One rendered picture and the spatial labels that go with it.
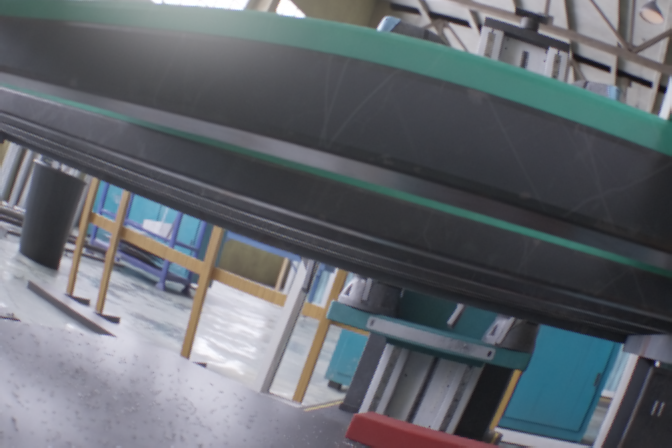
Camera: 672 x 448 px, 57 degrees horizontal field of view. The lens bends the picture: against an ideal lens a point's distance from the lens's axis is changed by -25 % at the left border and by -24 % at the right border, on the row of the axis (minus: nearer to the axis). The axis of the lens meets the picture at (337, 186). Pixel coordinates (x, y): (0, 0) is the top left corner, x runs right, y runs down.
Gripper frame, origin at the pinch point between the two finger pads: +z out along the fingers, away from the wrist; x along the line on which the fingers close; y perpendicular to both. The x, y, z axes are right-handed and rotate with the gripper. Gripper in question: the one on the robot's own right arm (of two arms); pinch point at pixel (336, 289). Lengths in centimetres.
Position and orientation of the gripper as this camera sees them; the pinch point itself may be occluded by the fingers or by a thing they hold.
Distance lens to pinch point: 176.9
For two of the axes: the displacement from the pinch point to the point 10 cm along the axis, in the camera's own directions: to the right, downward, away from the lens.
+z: -2.4, 8.3, -5.1
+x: -9.7, -1.8, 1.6
